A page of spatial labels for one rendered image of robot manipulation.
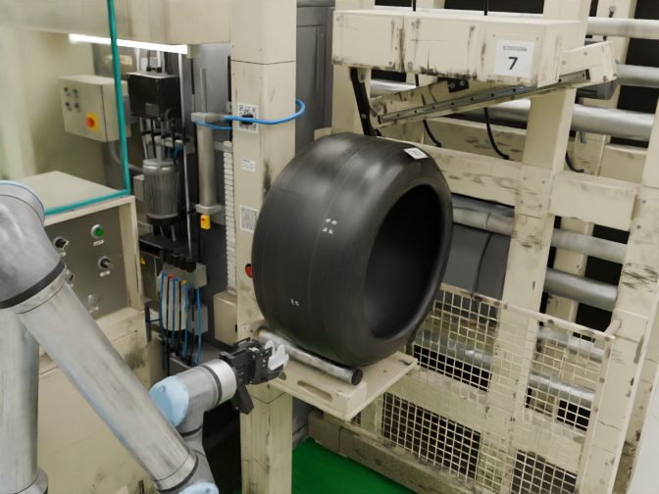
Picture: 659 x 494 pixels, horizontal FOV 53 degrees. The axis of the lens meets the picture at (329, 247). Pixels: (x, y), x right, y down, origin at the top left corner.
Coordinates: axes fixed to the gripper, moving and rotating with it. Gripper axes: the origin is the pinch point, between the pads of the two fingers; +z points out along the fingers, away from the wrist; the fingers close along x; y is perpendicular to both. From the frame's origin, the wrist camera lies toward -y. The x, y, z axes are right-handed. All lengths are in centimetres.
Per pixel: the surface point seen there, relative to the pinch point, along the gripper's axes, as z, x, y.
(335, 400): 17.9, -4.6, -16.2
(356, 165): 15.6, -4.0, 46.3
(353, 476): 87, 27, -92
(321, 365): 19.3, 2.3, -9.1
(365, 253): 10.5, -12.5, 27.8
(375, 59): 43, 12, 70
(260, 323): 21.0, 26.1, -5.7
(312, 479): 76, 39, -94
